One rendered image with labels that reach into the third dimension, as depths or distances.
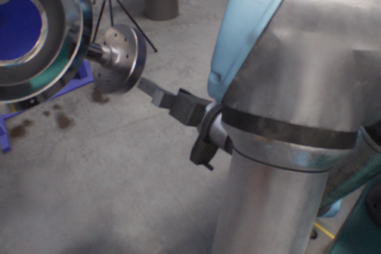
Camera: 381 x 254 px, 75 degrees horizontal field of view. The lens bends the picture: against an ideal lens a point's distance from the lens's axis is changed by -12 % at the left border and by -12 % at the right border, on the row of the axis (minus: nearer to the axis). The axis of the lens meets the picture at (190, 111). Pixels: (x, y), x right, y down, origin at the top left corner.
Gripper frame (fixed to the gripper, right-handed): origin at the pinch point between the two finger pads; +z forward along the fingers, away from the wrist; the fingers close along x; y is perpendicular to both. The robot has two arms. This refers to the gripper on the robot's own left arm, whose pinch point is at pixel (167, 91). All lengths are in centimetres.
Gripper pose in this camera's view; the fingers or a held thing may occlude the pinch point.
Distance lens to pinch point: 64.6
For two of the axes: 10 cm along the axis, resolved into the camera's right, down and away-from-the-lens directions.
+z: -6.9, -4.5, 5.7
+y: 4.3, -8.9, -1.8
